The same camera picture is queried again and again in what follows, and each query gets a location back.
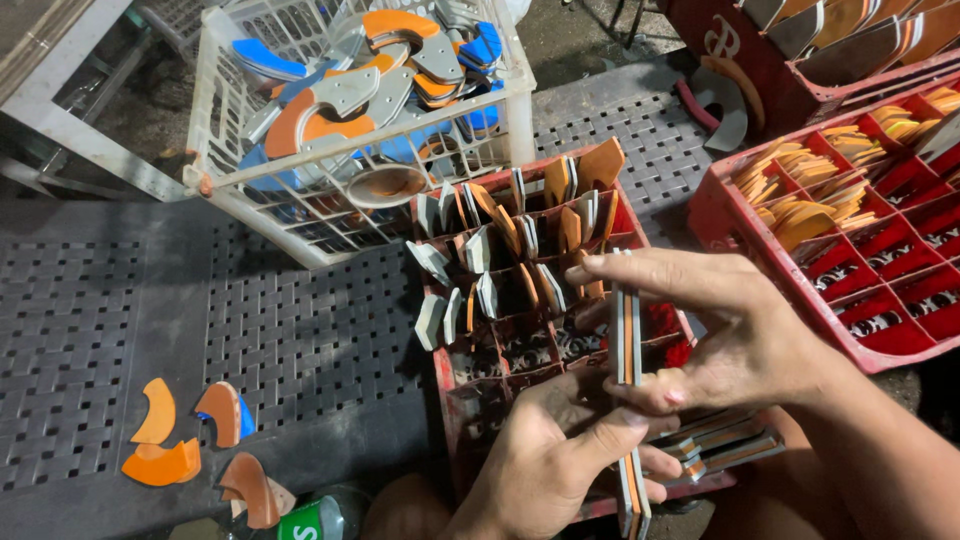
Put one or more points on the person's leg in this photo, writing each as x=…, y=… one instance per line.
x=757, y=502
x=405, y=514

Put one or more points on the grey orange layered sole pieces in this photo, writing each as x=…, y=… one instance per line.
x=626, y=337

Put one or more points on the orange wide sole piece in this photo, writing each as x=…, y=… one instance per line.
x=161, y=465

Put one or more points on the worn red divided crate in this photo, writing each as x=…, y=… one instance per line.
x=525, y=360

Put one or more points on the dark red crate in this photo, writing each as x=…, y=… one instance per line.
x=750, y=82

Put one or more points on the person's right leg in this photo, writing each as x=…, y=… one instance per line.
x=757, y=502

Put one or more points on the grey orange horseshoe sole piece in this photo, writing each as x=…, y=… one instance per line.
x=731, y=105

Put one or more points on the brown blue sole piece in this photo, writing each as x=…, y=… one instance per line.
x=223, y=412

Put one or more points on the white plastic lattice crate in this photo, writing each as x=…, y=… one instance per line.
x=225, y=172

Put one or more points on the person's left leg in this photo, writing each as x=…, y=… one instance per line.
x=405, y=514

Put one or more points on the person's left hand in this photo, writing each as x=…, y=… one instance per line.
x=547, y=465

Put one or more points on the bright red divided crate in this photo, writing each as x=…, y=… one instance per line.
x=885, y=300

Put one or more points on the row of upright sole pieces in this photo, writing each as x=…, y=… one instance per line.
x=510, y=240

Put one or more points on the person's right hand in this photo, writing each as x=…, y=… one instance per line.
x=742, y=345

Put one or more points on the piles of orange sole cutouts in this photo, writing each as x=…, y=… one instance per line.
x=806, y=202

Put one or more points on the stack of flat sole pieces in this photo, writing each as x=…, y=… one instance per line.
x=720, y=442

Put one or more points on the large grey orange sole sheets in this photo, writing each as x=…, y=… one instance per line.
x=855, y=37

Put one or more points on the green label plastic bottle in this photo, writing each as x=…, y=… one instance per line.
x=315, y=517

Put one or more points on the heap of horseshoe sole pieces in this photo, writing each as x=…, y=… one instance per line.
x=360, y=97

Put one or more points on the pink curved sole piece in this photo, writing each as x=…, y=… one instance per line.
x=691, y=105

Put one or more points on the orange crescent sole piece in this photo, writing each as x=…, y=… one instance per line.
x=157, y=412

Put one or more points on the black metal stand legs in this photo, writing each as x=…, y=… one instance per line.
x=634, y=19

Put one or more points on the grey metal table frame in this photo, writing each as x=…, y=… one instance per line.
x=52, y=97

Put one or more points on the brown beige sole piece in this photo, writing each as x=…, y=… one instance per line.
x=255, y=491

